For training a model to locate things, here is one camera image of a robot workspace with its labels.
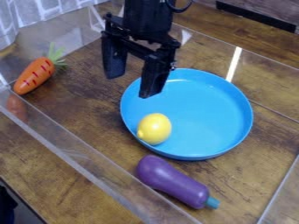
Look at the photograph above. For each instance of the yellow toy lemon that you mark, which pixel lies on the yellow toy lemon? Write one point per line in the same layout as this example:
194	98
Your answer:
154	128

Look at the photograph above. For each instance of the blue round tray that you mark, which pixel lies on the blue round tray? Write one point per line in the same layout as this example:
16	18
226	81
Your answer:
208	110

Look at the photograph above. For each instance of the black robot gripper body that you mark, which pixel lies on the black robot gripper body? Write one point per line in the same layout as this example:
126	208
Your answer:
146	21

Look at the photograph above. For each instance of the black bar in background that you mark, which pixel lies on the black bar in background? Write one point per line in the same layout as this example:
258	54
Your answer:
256	16

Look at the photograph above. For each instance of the orange toy carrot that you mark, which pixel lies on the orange toy carrot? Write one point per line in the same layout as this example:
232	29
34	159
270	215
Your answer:
40	71

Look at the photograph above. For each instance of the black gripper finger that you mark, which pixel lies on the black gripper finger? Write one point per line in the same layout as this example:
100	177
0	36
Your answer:
158	66
114	51

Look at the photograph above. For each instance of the clear acrylic enclosure wall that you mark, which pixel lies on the clear acrylic enclosure wall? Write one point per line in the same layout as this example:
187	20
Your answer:
68	156

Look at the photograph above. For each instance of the purple toy eggplant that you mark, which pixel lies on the purple toy eggplant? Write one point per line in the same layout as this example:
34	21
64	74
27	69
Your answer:
159	175

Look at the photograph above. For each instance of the white patterned curtain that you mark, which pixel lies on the white patterned curtain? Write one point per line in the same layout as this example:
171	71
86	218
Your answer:
19	13

